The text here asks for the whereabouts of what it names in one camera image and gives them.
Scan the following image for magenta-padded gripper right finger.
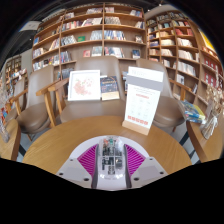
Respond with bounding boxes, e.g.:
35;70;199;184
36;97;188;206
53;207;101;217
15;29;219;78
123;143;169;190

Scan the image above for glass vase with dried flowers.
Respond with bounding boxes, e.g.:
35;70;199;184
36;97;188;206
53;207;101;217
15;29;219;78
199;84;224;140

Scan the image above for white mouse pad, red rest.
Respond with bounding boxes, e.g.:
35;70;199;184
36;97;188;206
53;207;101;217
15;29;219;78
68;134;151;192

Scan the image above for tall angled wooden bookshelf unit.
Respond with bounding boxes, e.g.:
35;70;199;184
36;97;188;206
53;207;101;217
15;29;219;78
145;11;224;111

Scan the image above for stack of colourful books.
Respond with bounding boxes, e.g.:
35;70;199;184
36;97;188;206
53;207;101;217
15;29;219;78
179;99;207;125

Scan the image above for beige wooden-armed chair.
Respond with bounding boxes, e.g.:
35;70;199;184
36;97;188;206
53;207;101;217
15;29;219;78
35;55;138;128
8;64;56;137
135;58;192;133

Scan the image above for wide wooden bookshelf unit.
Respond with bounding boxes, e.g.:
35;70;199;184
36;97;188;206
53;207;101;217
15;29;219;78
31;2;148;73

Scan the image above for transparent computer mouse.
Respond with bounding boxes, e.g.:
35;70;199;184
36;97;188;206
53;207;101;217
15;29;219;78
97;135;127;178

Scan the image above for dark blue book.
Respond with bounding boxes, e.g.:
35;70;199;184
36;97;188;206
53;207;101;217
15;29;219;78
99;75;121;102

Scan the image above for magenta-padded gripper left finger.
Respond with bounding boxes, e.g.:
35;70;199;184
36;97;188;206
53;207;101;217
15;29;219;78
55;143;100;190

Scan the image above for yellow poster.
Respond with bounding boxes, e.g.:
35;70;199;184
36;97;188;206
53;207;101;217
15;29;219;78
199;30;218;55

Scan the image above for white floral print card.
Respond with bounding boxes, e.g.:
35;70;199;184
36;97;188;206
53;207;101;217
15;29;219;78
67;69;102;102

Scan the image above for white and red table sign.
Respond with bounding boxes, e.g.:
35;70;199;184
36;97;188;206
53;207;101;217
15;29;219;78
121;65;165;137

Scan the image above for white hanging ceiling sign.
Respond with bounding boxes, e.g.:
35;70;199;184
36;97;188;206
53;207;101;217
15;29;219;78
19;20;42;33

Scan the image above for small distant bookshelf unit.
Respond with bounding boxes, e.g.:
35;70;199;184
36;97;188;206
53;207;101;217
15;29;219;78
3;54;30;91

